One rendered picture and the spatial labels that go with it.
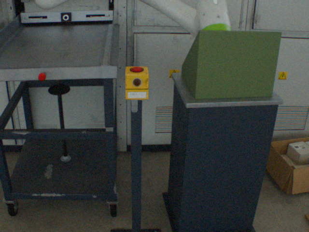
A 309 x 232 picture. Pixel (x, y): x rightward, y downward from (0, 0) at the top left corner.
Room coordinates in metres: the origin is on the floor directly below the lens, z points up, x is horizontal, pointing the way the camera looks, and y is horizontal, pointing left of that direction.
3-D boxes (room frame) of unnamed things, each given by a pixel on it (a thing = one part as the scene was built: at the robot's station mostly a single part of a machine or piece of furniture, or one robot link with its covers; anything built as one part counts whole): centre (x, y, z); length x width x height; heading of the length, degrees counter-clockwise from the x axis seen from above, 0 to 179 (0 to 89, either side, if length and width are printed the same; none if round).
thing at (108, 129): (1.77, 0.49, 0.46); 0.64 x 0.58 x 0.66; 5
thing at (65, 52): (1.77, 0.49, 0.82); 0.68 x 0.62 x 0.06; 5
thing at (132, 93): (1.27, 0.06, 0.85); 0.08 x 0.08 x 0.10; 5
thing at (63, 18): (2.13, 0.52, 0.90); 0.06 x 0.03 x 0.05; 95
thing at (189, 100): (1.52, -0.30, 0.74); 0.42 x 0.32 x 0.02; 99
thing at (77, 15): (2.16, 0.52, 0.89); 0.54 x 0.05 x 0.06; 95
